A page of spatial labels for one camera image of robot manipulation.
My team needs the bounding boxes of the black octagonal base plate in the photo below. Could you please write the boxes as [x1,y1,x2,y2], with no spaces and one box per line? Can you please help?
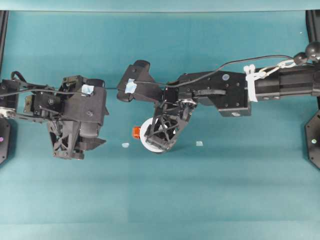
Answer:
[304,109,320,171]
[0,118,12,166]

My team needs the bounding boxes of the thin black camera cable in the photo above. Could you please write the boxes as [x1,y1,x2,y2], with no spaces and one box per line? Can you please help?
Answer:
[0,88,95,98]
[131,54,292,89]

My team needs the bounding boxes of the white paper cup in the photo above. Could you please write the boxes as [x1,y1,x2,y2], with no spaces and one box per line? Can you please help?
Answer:
[139,117,176,154]

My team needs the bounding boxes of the black cup holder red handle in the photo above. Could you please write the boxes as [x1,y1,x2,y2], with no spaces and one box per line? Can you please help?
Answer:
[131,126,176,155]

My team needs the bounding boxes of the black frame post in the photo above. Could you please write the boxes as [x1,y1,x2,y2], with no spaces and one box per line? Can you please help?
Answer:
[305,9,320,47]
[0,10,10,76]

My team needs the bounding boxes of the blue-green table cloth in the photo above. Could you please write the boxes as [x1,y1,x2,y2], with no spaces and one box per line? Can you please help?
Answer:
[0,9,320,240]

